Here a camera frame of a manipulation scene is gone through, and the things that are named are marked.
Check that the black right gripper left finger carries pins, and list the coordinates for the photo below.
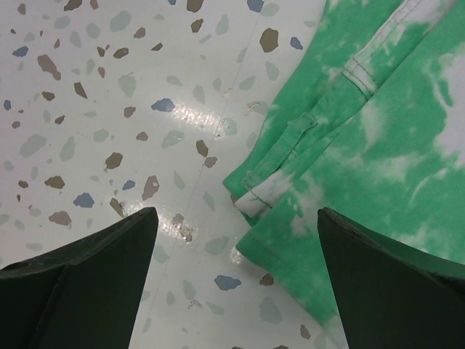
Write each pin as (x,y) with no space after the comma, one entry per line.
(85,294)

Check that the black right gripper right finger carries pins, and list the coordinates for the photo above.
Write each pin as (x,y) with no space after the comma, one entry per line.
(389,294)

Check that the green tie-dye shorts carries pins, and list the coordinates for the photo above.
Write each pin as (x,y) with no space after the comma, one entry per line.
(370,125)

